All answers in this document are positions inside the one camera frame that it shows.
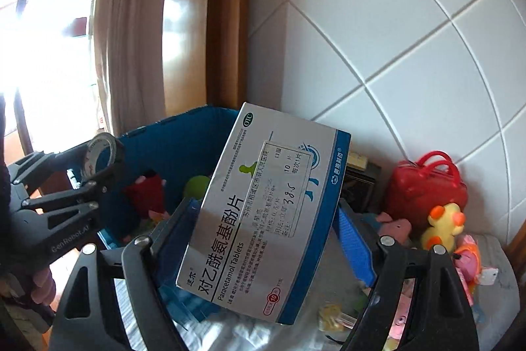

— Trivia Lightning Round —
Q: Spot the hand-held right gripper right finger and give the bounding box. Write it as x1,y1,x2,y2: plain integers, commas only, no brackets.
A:
337,198,481,351

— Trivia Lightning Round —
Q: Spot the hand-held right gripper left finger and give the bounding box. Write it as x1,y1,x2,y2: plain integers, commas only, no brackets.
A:
48,197,204,351

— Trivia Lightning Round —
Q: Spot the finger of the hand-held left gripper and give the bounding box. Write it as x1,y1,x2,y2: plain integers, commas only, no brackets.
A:
7,143,93,188
18,164,127,217

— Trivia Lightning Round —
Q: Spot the black tape roll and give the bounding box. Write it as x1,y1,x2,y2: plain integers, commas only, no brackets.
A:
81,132,126,182

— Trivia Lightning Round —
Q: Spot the green plush toy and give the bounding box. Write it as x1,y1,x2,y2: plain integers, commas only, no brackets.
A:
183,174,212,200

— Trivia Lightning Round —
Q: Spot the white blue medicine box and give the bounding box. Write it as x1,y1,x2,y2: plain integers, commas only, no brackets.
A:
176,102,352,326

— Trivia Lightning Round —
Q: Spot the blue storage crate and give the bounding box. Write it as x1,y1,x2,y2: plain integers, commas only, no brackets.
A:
67,105,244,325

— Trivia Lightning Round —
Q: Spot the person's left hand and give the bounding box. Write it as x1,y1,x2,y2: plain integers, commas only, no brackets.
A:
29,264,57,307

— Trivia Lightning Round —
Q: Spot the pig plush blue shirt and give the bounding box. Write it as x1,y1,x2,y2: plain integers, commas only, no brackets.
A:
361,210,412,241

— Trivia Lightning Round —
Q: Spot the black gold patterned box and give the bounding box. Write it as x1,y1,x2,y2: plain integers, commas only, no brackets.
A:
342,160,381,214

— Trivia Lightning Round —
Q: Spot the red dressed pig plush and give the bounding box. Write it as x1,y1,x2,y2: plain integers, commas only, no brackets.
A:
122,173,168,222

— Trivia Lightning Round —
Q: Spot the yellow snack packet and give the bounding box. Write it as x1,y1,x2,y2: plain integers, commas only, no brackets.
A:
319,303,359,334

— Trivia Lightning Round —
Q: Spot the red toy suitcase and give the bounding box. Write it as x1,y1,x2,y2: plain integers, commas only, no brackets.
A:
383,150,470,231

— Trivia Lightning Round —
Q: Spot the yellow sticky notes pad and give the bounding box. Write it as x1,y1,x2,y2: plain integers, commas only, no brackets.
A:
348,152,369,171

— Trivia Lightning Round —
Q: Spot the yellow duck plush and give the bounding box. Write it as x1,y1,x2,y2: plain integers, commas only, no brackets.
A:
420,202,468,254

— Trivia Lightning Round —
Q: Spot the window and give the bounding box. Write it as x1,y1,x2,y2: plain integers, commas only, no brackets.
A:
0,0,104,155

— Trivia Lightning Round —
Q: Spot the pink orange plush toy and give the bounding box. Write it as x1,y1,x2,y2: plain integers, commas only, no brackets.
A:
451,233,482,307

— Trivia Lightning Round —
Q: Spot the striped light blue cloth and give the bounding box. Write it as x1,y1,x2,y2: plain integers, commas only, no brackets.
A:
110,232,523,351

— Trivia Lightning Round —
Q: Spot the white curtain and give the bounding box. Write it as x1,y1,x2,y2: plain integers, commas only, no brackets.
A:
94,0,174,138

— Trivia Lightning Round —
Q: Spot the wooden panel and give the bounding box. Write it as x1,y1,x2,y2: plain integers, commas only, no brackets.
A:
505,228,526,278
163,0,256,122

